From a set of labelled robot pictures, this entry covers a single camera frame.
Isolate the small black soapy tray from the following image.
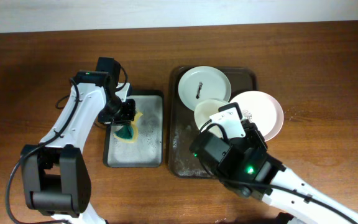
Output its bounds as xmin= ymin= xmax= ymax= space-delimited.
xmin=103 ymin=90 xmax=164 ymax=167

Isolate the large brown serving tray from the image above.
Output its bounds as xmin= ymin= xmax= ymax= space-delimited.
xmin=167 ymin=65 xmax=258 ymax=179

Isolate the white plate front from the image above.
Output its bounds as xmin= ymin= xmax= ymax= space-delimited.
xmin=194 ymin=99 xmax=228 ymax=130

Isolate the green yellow sponge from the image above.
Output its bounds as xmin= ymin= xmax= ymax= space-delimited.
xmin=113 ymin=111 xmax=143 ymax=144

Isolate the pale green plate top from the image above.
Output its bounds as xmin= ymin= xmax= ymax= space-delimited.
xmin=178 ymin=66 xmax=232 ymax=111

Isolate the pink white plate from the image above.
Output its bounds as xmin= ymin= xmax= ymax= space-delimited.
xmin=229 ymin=91 xmax=284 ymax=141

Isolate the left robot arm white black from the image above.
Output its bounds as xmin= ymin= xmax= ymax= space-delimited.
xmin=19 ymin=71 xmax=135 ymax=223

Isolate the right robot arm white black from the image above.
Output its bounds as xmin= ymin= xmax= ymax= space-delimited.
xmin=190 ymin=121 xmax=358 ymax=223

